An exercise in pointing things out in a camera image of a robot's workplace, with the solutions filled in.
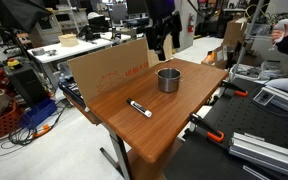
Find brown cardboard board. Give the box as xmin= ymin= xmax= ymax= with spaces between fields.
xmin=67 ymin=31 xmax=174 ymax=105

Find black computer monitor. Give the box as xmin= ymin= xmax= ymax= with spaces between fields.
xmin=126 ymin=0 xmax=148 ymax=15

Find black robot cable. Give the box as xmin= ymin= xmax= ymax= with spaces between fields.
xmin=186 ymin=0 xmax=207 ymax=20

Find red fire extinguisher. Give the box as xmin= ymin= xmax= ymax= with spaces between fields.
xmin=187 ymin=12 xmax=196 ymax=34

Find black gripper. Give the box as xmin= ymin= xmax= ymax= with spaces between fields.
xmin=144 ymin=12 xmax=183 ymax=62

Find small steel pot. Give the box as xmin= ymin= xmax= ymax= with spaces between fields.
xmin=154 ymin=67 xmax=183 ymax=94

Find grey metal stand pole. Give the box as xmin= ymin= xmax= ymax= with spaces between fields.
xmin=233 ymin=0 xmax=266 ymax=78

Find brown cardboard box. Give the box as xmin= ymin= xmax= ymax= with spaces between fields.
xmin=222 ymin=17 xmax=248 ymax=46

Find black and white calibration board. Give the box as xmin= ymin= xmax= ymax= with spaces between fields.
xmin=57 ymin=79 xmax=87 ymax=109

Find aluminium rail with black plate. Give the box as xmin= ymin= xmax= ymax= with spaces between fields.
xmin=252 ymin=84 xmax=288 ymax=118

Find black photo softbox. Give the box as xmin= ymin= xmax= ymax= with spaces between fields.
xmin=0 ymin=0 xmax=53 ymax=34

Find red plastic crate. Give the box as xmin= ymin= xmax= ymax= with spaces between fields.
xmin=0 ymin=99 xmax=24 ymax=138

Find grey tape roll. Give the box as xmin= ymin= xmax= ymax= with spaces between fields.
xmin=31 ymin=47 xmax=46 ymax=57

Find blue plastic bin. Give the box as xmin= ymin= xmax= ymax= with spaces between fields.
xmin=19 ymin=98 xmax=58 ymax=130

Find beige equipment rack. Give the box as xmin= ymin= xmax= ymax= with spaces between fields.
xmin=28 ymin=6 xmax=88 ymax=46

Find yellow emergency stop button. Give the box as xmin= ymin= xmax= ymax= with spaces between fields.
xmin=6 ymin=58 xmax=22 ymax=70

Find black machine on white table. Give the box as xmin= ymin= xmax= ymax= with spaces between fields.
xmin=77 ymin=14 xmax=110 ymax=43

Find person's hand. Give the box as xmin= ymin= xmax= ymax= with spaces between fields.
xmin=271 ymin=23 xmax=288 ymax=43

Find black marker with white end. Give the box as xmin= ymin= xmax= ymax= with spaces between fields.
xmin=126 ymin=97 xmax=153 ymax=119

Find black perforated breadboard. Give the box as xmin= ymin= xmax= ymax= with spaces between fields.
xmin=163 ymin=78 xmax=288 ymax=180

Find black equipment cabinet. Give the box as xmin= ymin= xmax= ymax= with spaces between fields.
xmin=3 ymin=63 xmax=48 ymax=106

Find black clamp with orange handle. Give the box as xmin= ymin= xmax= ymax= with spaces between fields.
xmin=212 ymin=80 xmax=249 ymax=104
xmin=187 ymin=112 xmax=226 ymax=144

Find white work table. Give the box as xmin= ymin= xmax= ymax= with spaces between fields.
xmin=27 ymin=31 xmax=132 ymax=64

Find thick aluminium profile rail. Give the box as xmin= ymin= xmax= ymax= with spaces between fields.
xmin=228 ymin=131 xmax=288 ymax=180

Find black floor cables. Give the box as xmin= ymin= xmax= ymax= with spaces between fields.
xmin=0 ymin=101 xmax=70 ymax=158

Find grey metal table leg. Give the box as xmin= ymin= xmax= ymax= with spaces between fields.
xmin=99 ymin=128 xmax=133 ymax=180

